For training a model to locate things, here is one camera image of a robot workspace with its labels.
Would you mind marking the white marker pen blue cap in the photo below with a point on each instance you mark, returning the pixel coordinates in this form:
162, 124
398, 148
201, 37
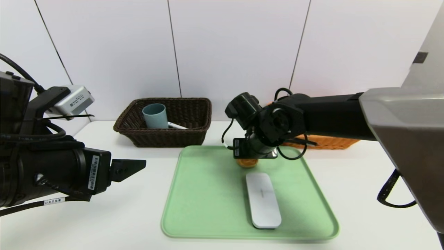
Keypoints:
177, 125

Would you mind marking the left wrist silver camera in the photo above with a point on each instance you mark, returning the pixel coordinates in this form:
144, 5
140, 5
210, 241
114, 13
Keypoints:
74, 100

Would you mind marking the blue-grey plastic cup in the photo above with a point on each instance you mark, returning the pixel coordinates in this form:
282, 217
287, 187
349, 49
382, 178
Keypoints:
155, 116

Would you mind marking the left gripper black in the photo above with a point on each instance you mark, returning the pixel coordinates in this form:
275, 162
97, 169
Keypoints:
97, 171

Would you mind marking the white rectangular case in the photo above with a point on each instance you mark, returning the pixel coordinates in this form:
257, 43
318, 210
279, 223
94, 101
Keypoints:
263, 201

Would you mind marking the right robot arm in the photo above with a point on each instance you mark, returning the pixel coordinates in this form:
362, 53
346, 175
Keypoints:
329, 114

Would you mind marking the round orange pastry bun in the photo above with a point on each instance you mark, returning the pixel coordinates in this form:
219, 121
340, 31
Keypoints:
247, 163

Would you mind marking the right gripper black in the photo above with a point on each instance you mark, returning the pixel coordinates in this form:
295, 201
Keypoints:
239, 148

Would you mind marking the dark brown wicker basket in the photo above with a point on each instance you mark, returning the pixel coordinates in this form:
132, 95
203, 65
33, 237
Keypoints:
173, 139

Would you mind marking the light green plastic tray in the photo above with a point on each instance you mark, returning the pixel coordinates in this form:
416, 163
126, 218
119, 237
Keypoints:
201, 208

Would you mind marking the orange wicker basket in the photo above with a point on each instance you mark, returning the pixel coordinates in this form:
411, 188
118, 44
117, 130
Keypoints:
329, 142

